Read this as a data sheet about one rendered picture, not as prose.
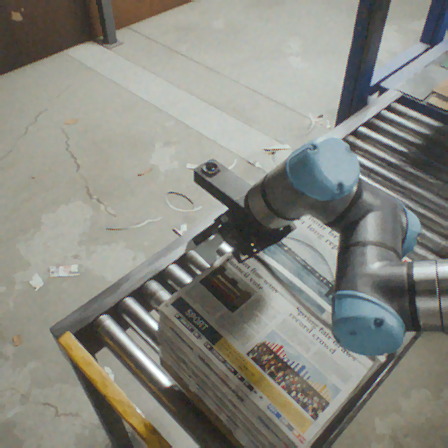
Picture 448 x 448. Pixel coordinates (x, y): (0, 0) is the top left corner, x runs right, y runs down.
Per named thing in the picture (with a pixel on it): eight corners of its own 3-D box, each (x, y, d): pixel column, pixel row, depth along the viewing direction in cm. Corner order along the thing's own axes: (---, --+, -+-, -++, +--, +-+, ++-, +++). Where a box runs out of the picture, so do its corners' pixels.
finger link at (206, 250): (192, 280, 80) (230, 257, 75) (172, 251, 80) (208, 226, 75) (202, 273, 82) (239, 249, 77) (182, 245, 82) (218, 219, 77)
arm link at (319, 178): (359, 208, 53) (298, 169, 51) (305, 235, 63) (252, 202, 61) (374, 155, 56) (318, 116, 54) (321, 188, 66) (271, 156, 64)
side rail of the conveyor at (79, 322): (75, 370, 104) (61, 343, 95) (61, 354, 107) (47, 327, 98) (395, 123, 169) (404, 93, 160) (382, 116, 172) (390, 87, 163)
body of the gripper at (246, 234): (235, 266, 76) (272, 247, 65) (204, 222, 76) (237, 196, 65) (267, 241, 79) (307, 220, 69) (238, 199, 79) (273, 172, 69)
